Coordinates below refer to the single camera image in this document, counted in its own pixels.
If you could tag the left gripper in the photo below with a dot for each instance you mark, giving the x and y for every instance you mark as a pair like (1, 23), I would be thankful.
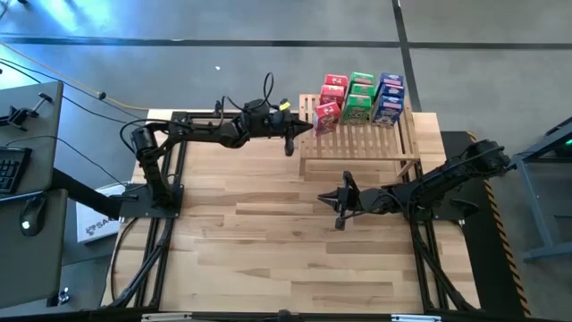
(268, 123)

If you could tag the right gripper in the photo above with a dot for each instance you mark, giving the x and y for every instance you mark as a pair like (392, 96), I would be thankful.
(371, 201)

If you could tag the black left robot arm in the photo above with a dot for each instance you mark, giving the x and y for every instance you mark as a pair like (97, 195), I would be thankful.
(152, 170)

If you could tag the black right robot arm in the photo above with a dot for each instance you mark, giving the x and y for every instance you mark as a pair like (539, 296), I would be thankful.
(447, 179)

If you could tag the wooden slatted shelf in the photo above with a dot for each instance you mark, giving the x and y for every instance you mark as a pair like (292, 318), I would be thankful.
(357, 145)

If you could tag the yellow label tag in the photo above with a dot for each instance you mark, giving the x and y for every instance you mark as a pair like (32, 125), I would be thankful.
(284, 106)

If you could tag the silver aluminium extrusion piece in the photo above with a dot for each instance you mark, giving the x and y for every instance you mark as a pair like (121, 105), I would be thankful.
(415, 318)
(165, 317)

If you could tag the black mat with hazard stripe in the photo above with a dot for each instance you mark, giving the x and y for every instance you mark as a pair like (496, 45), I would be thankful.
(482, 268)

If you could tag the white printed box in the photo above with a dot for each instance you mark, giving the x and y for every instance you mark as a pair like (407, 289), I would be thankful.
(96, 223)

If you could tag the black computer mouse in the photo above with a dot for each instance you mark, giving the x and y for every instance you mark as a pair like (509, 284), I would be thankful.
(33, 210)

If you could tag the silver desk bolt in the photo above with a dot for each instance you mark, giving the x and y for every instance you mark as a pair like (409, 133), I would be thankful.
(64, 296)

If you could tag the black keyboard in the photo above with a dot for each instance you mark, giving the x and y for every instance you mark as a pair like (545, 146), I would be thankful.
(11, 170)

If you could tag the dark side desk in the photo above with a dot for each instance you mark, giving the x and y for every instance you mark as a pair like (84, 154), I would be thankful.
(36, 268)

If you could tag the black metal rig frame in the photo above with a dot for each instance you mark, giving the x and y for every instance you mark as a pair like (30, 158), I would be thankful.
(419, 268)

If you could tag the blue-grey metal table frame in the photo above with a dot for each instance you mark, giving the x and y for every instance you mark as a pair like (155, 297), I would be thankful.
(532, 199)

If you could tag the black desk clamp mount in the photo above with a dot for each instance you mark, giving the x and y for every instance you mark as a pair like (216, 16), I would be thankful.
(20, 115)

